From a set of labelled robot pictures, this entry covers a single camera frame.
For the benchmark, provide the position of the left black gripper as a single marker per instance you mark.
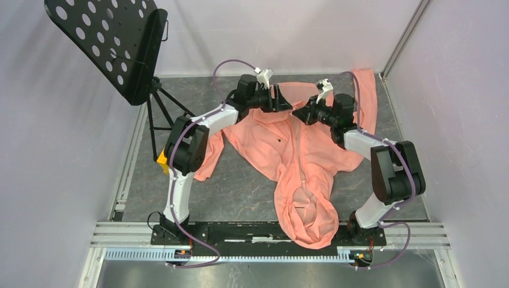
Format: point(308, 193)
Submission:
point(281, 104)

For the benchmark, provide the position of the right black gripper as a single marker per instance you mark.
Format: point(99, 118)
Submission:
point(306, 114)

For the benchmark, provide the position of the salmon pink zip jacket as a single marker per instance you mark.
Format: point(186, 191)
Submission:
point(302, 160)

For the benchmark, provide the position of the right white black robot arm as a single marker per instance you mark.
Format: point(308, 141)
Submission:
point(396, 172)

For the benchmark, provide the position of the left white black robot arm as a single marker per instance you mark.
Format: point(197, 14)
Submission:
point(186, 146)

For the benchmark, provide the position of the yellow and red toy block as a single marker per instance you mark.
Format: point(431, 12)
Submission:
point(162, 161)

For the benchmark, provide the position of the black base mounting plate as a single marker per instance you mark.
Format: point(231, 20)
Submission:
point(254, 239)

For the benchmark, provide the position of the black perforated music stand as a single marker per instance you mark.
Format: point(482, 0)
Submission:
point(123, 40)

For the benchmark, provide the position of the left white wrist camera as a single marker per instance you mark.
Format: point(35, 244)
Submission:
point(263, 77)

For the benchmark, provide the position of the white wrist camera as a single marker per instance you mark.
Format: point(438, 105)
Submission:
point(263, 77)
point(325, 88)

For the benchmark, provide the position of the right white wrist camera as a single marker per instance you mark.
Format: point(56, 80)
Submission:
point(325, 88)

